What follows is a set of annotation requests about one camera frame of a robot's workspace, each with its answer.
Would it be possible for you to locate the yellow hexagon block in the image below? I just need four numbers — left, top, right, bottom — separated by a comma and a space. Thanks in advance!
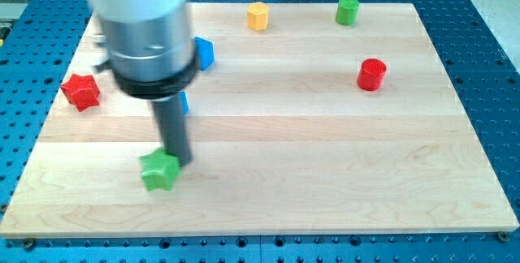
247, 2, 269, 31

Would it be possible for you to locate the green cylinder block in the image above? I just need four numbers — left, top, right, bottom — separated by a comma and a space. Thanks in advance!
335, 0, 360, 26

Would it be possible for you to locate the red cylinder block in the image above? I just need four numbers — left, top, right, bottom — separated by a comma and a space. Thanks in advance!
357, 58, 387, 91

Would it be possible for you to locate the red star block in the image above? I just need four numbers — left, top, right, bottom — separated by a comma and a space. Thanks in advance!
60, 74, 100, 112

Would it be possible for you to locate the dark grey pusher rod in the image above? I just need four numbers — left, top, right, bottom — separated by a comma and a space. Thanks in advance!
152, 94, 192, 166

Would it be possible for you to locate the green star block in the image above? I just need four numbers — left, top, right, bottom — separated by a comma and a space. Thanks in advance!
139, 148, 181, 192

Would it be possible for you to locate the blue pentagon block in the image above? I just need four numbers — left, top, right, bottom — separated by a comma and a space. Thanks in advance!
194, 37, 215, 71

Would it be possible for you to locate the light wooden board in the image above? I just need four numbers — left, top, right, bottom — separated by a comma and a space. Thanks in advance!
1, 3, 518, 239

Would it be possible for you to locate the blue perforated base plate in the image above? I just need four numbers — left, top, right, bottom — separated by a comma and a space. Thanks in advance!
1, 0, 519, 262

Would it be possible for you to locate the small blue block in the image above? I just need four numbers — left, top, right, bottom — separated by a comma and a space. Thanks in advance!
179, 91, 189, 114

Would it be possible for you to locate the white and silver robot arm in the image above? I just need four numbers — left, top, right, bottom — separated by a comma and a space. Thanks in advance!
88, 0, 200, 165

